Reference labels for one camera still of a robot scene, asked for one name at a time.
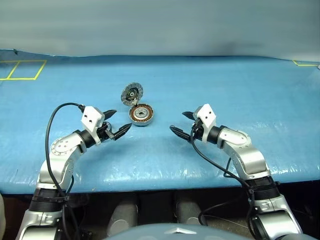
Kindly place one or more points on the grey-blue robot torso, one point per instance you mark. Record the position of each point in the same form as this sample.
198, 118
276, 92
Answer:
160, 233

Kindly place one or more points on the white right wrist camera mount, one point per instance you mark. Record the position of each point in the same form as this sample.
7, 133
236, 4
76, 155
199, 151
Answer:
207, 117

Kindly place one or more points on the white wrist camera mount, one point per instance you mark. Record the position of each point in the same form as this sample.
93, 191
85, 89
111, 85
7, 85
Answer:
91, 120
207, 117

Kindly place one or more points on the beige rounded object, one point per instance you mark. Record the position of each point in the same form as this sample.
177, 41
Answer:
2, 215

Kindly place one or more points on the grey motor rotor disc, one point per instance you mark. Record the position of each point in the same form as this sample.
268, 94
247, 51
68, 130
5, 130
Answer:
131, 93

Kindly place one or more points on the silver motor stator copper windings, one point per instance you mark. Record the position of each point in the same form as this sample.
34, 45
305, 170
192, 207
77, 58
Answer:
141, 114

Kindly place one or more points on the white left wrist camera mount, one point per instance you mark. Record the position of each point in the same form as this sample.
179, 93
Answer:
91, 120

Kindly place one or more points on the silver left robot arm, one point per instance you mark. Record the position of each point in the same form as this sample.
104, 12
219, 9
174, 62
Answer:
62, 155

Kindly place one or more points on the grey rounded shape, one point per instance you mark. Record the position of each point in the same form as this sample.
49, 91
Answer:
123, 217
190, 212

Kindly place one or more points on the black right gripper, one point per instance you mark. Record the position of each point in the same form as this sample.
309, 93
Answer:
197, 131

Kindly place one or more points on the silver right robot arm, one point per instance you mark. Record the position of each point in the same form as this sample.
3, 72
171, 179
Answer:
247, 160

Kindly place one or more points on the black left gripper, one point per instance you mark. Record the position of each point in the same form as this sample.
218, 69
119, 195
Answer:
105, 135

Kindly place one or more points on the blue foam table cover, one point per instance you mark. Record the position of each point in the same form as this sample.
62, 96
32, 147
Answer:
225, 100

